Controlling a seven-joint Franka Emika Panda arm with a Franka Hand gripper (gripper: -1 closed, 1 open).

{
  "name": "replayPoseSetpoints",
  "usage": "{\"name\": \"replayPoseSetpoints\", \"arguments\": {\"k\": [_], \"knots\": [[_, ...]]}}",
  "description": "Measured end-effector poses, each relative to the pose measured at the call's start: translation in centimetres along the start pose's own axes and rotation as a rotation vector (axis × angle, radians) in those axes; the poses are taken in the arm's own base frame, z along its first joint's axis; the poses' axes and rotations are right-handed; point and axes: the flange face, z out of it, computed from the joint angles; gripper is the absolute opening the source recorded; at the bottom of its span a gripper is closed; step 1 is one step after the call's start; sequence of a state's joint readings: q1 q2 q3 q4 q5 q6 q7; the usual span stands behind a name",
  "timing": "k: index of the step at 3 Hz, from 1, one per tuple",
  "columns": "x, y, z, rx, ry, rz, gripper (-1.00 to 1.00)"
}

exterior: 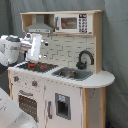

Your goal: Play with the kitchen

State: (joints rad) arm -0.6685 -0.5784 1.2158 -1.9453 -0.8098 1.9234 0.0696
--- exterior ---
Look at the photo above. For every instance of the white cabinet door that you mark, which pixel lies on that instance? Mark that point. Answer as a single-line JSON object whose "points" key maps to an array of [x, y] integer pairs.
{"points": [[63, 106]]}

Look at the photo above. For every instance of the red stove knob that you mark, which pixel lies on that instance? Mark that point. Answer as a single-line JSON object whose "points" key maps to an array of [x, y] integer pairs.
{"points": [[34, 83], [16, 78]]}

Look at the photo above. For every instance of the right red stove knob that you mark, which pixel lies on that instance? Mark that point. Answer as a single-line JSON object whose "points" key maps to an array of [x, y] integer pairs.
{"points": [[34, 83]]}

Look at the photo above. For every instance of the toy oven door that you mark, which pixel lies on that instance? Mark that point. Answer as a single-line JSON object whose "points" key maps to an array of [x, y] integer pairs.
{"points": [[28, 103]]}

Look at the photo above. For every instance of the black toy stovetop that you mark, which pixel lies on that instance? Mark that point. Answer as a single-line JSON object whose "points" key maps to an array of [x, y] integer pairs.
{"points": [[38, 67]]}

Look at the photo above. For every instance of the grey toy range hood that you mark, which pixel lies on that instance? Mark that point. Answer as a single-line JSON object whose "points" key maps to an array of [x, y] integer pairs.
{"points": [[39, 26]]}

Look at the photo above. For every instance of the black toy faucet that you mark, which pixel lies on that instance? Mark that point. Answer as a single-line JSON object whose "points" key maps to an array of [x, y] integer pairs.
{"points": [[82, 63]]}

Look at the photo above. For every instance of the grey toy sink basin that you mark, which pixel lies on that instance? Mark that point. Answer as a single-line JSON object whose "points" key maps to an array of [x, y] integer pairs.
{"points": [[81, 74]]}

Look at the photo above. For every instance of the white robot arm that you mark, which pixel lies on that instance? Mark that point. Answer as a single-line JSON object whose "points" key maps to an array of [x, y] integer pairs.
{"points": [[11, 116]]}

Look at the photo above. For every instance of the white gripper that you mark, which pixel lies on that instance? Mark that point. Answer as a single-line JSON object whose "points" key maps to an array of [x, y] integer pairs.
{"points": [[31, 44]]}

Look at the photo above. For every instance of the left red stove knob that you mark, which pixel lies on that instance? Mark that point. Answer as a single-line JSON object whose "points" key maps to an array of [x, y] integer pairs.
{"points": [[16, 78]]}

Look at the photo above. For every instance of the wooden toy kitchen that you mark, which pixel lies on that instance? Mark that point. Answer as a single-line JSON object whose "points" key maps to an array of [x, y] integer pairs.
{"points": [[63, 51]]}

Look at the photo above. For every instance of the toy microwave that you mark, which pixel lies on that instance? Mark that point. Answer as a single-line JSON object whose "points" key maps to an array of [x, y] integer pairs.
{"points": [[73, 23]]}

